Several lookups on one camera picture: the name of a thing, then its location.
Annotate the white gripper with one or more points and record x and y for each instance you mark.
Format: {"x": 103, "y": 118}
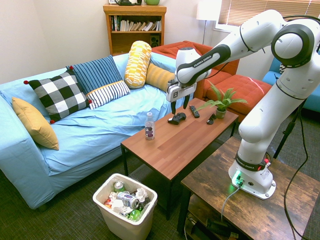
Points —
{"x": 178, "y": 92}

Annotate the clear plastic bottle purple label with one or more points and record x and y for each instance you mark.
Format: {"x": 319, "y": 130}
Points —
{"x": 150, "y": 128}

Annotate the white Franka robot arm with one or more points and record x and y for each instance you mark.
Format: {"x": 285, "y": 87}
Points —
{"x": 262, "y": 120}

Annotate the white plastic trash bin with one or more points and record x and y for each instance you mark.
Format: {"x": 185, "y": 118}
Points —
{"x": 130, "y": 227}

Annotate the black game controller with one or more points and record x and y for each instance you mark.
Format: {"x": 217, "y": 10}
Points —
{"x": 177, "y": 118}

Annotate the black remote control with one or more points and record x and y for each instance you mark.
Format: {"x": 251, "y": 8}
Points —
{"x": 194, "y": 111}

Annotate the black sunglasses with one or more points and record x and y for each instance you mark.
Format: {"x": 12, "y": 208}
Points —
{"x": 211, "y": 119}

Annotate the orange yellow striped pillow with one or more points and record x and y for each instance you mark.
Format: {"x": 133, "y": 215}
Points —
{"x": 157, "y": 76}

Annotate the small potted fern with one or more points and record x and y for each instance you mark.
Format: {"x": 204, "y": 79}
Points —
{"x": 221, "y": 105}

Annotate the yellow white patterned bolster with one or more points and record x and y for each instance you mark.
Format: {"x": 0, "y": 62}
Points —
{"x": 137, "y": 65}

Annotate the orange armchair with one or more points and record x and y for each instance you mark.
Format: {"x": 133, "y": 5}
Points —
{"x": 227, "y": 66}

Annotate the small black speaker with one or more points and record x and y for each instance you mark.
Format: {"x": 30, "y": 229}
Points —
{"x": 155, "y": 40}

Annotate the orange ottoman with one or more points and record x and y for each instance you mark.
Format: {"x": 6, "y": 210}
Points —
{"x": 247, "y": 87}

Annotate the white navy striped pillow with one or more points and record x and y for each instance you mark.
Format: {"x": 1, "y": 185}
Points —
{"x": 108, "y": 93}

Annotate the wooden bookshelf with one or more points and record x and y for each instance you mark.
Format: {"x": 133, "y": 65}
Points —
{"x": 135, "y": 41}

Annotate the light blue sofa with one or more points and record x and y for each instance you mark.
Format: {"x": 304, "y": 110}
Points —
{"x": 100, "y": 130}

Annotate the row of books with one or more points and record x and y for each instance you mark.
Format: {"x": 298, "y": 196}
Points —
{"x": 136, "y": 25}

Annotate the blue striped pillow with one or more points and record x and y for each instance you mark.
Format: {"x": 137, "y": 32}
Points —
{"x": 95, "y": 72}

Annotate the crumpled white paper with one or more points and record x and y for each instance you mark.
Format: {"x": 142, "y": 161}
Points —
{"x": 141, "y": 193}

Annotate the white shade floor lamp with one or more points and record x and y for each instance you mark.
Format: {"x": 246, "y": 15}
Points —
{"x": 208, "y": 10}

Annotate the green drink can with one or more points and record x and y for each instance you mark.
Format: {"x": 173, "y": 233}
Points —
{"x": 119, "y": 186}

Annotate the green bowl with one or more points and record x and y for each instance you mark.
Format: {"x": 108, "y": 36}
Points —
{"x": 152, "y": 2}

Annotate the silver blue drink can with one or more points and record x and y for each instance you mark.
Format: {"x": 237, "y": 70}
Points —
{"x": 127, "y": 198}

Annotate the black white ornament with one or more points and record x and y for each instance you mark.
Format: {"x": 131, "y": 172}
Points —
{"x": 127, "y": 2}

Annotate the green plastic wrapper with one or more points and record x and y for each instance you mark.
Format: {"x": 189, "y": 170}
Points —
{"x": 134, "y": 215}

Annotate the red snack bag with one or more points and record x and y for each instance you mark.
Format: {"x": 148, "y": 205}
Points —
{"x": 108, "y": 202}

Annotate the black white checked pillow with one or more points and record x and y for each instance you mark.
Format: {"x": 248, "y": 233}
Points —
{"x": 58, "y": 96}

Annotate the black power supply box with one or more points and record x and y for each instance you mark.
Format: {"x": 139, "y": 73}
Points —
{"x": 215, "y": 226}

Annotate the wooden window blinds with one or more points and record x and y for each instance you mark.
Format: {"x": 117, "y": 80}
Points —
{"x": 262, "y": 8}

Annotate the rustic dark wood table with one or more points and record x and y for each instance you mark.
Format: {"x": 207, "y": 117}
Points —
{"x": 250, "y": 212}

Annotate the teal blue couch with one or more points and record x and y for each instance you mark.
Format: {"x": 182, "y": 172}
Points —
{"x": 311, "y": 100}

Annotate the mustard yellow pillow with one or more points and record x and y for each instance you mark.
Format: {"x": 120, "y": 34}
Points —
{"x": 35, "y": 122}

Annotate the wood coffee table black frame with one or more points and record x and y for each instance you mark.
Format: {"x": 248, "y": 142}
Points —
{"x": 175, "y": 145}

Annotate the black camera tripod stand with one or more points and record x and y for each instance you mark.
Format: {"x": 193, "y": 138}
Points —
{"x": 287, "y": 130}

